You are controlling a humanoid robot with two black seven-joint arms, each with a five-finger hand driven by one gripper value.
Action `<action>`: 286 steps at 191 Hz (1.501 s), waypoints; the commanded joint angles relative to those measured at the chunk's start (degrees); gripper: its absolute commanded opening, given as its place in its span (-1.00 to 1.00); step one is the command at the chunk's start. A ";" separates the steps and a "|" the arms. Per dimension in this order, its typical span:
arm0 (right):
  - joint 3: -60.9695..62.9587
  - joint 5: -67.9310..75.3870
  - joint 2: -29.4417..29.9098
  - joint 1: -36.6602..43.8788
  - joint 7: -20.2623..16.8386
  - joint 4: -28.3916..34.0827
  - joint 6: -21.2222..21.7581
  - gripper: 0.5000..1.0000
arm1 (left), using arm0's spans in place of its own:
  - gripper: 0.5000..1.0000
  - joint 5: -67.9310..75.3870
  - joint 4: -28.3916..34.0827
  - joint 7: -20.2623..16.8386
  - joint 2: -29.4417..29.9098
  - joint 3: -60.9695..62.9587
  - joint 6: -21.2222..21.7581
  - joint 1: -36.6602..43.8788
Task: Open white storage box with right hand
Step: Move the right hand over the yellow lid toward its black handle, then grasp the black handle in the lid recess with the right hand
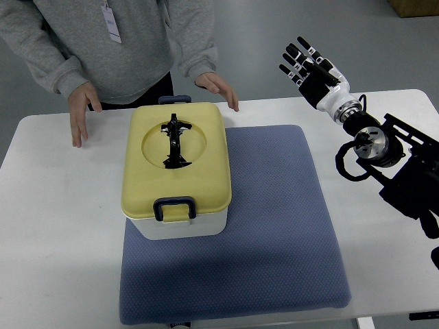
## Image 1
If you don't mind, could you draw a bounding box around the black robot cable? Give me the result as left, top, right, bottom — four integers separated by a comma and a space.
335, 142, 373, 182

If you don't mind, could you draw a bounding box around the black table control panel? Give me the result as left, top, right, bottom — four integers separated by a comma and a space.
409, 310, 439, 321

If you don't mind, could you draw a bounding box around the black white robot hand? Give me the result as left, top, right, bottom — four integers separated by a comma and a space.
279, 36, 363, 123

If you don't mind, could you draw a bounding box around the blue quilted mat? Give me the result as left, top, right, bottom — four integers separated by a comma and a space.
119, 125, 351, 325

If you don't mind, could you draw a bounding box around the white storage box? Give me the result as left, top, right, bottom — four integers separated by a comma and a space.
128, 207, 228, 240

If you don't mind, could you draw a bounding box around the brown cardboard box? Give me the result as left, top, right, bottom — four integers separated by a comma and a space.
388, 0, 438, 18

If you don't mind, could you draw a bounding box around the person's right hand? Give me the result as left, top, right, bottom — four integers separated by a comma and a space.
67, 82, 102, 148

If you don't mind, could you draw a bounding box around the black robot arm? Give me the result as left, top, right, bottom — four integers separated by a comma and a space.
335, 111, 438, 239

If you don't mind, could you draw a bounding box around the person's left hand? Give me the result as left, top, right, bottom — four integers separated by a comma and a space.
195, 72, 239, 112

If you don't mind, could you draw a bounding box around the white name badge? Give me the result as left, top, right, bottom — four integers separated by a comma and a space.
101, 1, 122, 44

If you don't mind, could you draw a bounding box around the grey sweatshirt person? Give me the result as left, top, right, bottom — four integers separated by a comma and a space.
1, 1, 217, 104

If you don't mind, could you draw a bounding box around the yellow box lid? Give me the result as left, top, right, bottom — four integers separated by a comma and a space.
121, 103, 232, 221

